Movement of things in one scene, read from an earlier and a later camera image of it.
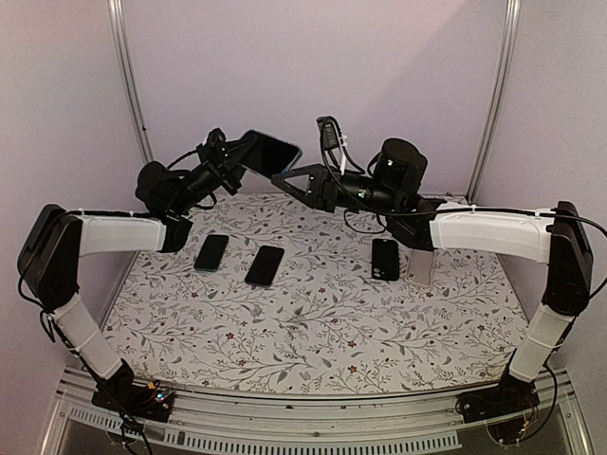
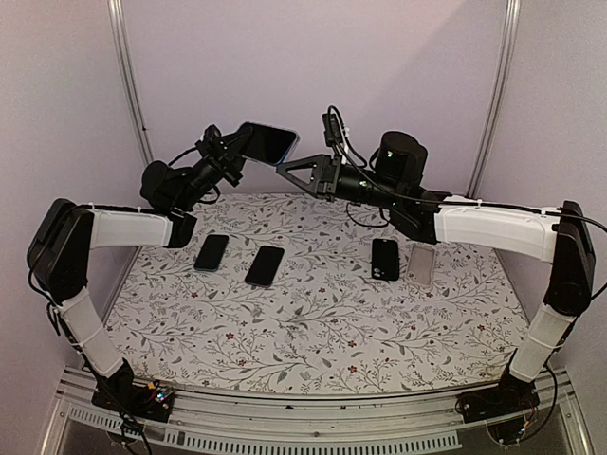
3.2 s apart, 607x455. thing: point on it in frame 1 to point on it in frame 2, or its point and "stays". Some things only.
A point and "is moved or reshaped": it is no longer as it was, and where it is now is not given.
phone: x=269 y=156 is moved or reshaped
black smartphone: x=385 y=260 stays
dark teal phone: x=211 y=254 stays
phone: x=265 y=265 stays
